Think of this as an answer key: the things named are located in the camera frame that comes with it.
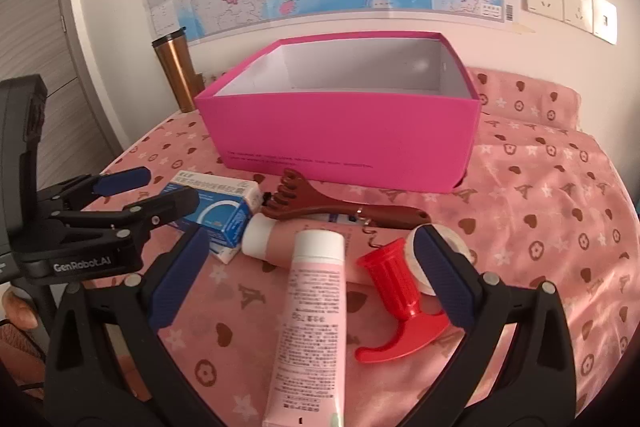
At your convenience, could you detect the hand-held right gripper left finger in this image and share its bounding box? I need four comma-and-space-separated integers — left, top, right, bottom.
42, 226, 221, 427

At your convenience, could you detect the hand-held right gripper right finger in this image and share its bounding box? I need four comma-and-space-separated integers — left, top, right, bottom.
415, 224, 593, 427

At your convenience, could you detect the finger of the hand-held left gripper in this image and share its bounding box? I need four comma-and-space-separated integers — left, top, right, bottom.
50, 186, 201, 254
35, 167, 152, 214

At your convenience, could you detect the white tape roll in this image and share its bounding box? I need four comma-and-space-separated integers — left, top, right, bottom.
402, 224, 473, 295

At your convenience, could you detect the red plastic handle tool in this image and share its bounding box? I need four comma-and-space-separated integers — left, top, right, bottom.
355, 227, 453, 364

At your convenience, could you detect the blue white medicine box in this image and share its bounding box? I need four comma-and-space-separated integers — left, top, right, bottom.
167, 170, 263, 250

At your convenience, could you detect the teal white medicine box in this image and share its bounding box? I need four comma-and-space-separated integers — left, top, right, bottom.
207, 238, 244, 265

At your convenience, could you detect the salmon tube with white cap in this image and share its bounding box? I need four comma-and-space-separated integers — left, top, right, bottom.
241, 213, 396, 288

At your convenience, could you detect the pink white lotion tube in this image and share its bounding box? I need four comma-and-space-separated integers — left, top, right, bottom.
262, 229, 348, 427

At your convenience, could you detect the brown back scratcher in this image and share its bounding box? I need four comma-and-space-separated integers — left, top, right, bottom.
260, 168, 432, 230

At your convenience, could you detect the pink cardboard box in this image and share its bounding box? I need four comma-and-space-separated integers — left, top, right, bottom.
194, 32, 482, 194

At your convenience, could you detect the person's left hand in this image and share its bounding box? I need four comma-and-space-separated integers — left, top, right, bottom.
0, 289, 41, 330

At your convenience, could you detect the pink printed blanket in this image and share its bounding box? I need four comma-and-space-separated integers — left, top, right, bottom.
82, 67, 640, 427

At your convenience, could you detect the grey door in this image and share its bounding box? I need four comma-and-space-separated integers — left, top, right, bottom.
0, 0, 126, 202

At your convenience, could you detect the copper thermos tumbler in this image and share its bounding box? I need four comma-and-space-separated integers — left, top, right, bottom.
151, 27, 201, 114

